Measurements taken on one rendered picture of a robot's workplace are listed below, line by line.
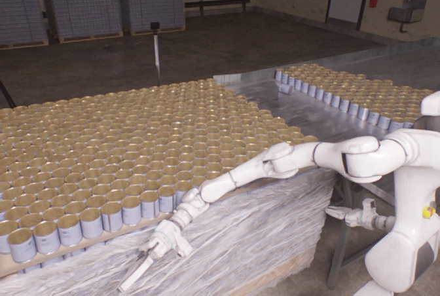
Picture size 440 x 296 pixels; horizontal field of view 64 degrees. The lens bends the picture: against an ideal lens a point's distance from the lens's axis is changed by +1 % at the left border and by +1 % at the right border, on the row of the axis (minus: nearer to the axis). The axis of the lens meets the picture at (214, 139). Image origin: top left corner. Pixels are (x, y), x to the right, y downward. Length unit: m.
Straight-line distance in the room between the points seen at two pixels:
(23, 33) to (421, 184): 8.04
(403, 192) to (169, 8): 8.47
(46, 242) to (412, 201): 1.12
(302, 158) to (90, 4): 7.87
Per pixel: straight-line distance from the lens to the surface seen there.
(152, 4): 9.13
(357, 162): 1.02
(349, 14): 9.94
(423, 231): 1.32
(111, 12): 8.87
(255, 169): 1.21
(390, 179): 1.81
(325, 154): 1.09
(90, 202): 1.35
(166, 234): 1.15
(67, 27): 8.68
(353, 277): 2.79
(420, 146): 1.12
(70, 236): 1.25
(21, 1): 8.45
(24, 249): 1.25
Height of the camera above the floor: 2.01
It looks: 29 degrees down
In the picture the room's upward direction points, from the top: 1 degrees clockwise
